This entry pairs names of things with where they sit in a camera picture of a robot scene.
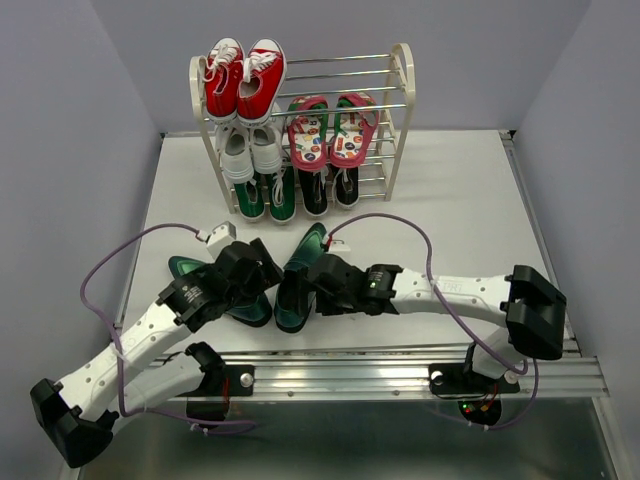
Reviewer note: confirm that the green canvas sneaker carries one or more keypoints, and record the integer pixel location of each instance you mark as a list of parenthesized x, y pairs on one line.
[(281, 191), (250, 200)]

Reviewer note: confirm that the right green canvas sneaker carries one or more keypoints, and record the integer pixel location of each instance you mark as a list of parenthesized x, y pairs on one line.
[(281, 191)]

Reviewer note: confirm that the left white sneaker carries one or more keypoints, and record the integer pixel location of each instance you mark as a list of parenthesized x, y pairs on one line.
[(233, 149)]

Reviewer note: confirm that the green leather loafer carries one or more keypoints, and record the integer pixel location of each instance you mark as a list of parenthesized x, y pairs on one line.
[(292, 305), (255, 314)]

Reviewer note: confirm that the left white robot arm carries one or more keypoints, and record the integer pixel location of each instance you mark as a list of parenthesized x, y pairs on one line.
[(82, 411)]

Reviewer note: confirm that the black canvas sneaker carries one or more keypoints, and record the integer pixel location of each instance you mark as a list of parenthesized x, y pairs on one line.
[(345, 186), (313, 189)]

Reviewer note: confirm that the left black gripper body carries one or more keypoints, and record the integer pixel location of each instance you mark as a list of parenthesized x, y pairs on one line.
[(265, 276)]

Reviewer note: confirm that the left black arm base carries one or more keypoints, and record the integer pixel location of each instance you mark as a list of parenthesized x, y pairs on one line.
[(210, 403)]

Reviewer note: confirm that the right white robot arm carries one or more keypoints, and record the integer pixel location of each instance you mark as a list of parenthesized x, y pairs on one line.
[(527, 310)]

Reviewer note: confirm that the red canvas sneaker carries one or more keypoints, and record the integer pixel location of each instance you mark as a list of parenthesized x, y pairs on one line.
[(223, 73), (263, 74)]

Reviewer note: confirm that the left red canvas sneaker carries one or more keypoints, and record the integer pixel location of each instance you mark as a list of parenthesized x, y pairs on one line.
[(223, 73)]

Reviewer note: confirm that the left green canvas sneaker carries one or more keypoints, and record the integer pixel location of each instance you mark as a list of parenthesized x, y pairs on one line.
[(250, 200)]

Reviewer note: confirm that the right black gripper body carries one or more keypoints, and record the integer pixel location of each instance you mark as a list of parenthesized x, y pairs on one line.
[(330, 304)]

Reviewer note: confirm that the aluminium mounting rail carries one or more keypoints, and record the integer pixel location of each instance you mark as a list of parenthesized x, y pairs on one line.
[(403, 374)]

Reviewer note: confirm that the cream metal shoe rack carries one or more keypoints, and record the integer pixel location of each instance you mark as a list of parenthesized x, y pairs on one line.
[(388, 77)]

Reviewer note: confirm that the right red canvas sneaker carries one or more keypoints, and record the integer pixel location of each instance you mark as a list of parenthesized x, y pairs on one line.
[(263, 74)]

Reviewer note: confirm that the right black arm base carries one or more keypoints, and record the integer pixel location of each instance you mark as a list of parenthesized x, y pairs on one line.
[(477, 396)]

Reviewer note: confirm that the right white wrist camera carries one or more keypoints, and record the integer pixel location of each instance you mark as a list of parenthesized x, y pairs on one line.
[(337, 247)]

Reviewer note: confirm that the white sneaker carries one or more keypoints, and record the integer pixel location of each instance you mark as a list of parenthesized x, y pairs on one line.
[(233, 149), (266, 145)]

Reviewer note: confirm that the pink patterned flip-flop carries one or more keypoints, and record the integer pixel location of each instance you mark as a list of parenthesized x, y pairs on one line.
[(307, 129), (353, 132)]

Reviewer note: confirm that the right white sneaker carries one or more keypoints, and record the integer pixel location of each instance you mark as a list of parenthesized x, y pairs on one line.
[(266, 145)]

